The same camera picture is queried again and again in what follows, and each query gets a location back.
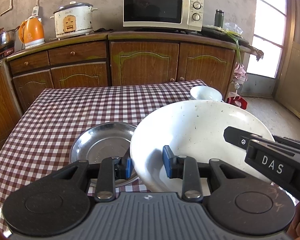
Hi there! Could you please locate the small steel plate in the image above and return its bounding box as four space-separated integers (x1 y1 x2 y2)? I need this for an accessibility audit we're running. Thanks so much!
69 121 141 189

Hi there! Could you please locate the white ceramic bowl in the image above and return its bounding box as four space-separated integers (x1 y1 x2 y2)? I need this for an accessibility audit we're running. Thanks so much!
130 100 274 193

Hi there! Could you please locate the blue patterned porcelain bowl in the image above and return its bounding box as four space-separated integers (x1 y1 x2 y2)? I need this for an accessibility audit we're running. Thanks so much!
190 86 223 102

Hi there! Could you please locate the brown checkered tablecloth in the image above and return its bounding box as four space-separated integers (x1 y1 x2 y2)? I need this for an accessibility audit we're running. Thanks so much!
0 80 202 233

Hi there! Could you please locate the red paper bag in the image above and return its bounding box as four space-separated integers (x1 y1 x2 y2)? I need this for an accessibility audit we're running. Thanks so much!
226 95 248 110

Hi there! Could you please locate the pink cloth on shelf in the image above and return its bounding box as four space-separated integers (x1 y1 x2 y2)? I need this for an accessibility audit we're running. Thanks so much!
233 62 247 85

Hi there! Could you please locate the wooden kitchen cabinet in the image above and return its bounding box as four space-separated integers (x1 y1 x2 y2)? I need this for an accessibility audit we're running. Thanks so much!
0 31 261 150

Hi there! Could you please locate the black induction cooker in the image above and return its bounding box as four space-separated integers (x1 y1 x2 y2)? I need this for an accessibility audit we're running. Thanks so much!
199 27 250 47

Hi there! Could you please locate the white rice cooker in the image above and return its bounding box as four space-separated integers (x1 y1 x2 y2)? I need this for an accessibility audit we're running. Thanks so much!
50 1 98 39

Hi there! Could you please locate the green thermos bottle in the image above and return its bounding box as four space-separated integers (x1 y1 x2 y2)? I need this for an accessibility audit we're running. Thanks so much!
214 9 224 28

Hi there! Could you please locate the orange electric kettle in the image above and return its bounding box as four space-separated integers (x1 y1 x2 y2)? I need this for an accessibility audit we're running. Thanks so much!
18 16 45 49

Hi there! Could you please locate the cream microwave oven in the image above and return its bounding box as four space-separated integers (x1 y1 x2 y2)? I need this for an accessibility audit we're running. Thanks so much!
123 0 204 31

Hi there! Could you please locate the steel pot on cooker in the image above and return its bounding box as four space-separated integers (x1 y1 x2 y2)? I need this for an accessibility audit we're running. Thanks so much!
0 26 20 60

